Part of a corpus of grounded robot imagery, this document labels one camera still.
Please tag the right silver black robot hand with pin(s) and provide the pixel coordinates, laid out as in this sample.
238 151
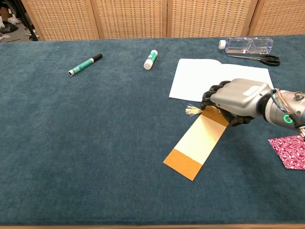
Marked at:
238 95

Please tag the white notebook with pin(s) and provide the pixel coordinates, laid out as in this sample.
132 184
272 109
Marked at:
197 78

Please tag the orange cream tasselled bookmark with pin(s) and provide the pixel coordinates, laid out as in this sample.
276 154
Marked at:
197 143

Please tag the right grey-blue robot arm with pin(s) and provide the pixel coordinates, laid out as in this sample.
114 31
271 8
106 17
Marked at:
276 112

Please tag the white green glue stick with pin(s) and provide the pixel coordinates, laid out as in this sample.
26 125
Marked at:
150 60

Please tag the clear plastic water bottle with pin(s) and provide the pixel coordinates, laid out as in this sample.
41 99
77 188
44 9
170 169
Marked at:
247 45

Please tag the pink patterned cloth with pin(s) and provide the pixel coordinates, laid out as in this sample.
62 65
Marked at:
290 152

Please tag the wicker folding screen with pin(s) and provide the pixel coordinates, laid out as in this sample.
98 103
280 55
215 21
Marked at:
131 19

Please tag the blue carpet table mat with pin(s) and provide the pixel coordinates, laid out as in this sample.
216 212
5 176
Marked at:
95 143

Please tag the green marker pen black cap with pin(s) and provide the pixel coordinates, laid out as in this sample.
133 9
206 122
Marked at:
83 65

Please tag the black tripod stand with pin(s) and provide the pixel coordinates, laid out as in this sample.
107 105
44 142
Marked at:
22 12

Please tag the white shoe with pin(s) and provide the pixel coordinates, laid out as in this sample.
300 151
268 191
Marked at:
14 19
2 22

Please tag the black shoe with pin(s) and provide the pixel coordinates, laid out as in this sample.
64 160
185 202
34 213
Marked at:
8 28

